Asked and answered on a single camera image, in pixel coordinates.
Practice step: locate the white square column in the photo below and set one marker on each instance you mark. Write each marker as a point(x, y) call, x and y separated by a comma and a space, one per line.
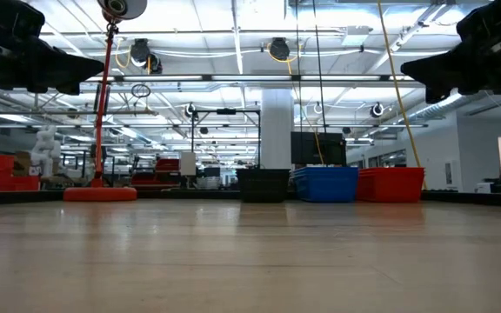
point(276, 130)

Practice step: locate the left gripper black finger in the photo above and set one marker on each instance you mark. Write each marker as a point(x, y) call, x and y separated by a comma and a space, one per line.
point(94, 68)
point(59, 69)

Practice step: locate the brown cardboard box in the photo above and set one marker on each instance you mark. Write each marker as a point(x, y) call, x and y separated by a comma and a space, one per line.
point(22, 163)

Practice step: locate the white cabinet box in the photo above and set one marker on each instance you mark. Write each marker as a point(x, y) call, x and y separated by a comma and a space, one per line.
point(188, 164)

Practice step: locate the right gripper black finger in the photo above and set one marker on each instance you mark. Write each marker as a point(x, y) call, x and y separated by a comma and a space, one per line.
point(455, 69)
point(420, 74)

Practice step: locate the red desk lamp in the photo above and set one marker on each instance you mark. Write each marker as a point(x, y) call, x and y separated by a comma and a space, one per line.
point(100, 194)

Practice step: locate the red storage bins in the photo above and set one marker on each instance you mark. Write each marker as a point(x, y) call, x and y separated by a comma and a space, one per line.
point(24, 182)

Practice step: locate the white robot figure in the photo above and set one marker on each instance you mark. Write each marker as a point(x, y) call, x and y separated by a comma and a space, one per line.
point(46, 148)

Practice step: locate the black aluminium table frame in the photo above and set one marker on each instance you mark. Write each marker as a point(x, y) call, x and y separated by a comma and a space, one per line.
point(472, 198)

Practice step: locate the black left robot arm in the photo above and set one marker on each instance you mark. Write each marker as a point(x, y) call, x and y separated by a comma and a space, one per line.
point(2, 17)

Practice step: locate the red tool cart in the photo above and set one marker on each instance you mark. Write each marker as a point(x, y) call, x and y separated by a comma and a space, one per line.
point(168, 165)

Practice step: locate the black metal gantry frame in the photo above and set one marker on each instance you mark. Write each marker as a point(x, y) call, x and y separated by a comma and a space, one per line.
point(226, 111)

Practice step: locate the small white device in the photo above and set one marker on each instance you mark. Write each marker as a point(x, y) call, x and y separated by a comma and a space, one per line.
point(486, 188)

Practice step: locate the black monitor screen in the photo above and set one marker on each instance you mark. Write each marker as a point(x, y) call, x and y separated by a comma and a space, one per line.
point(335, 148)

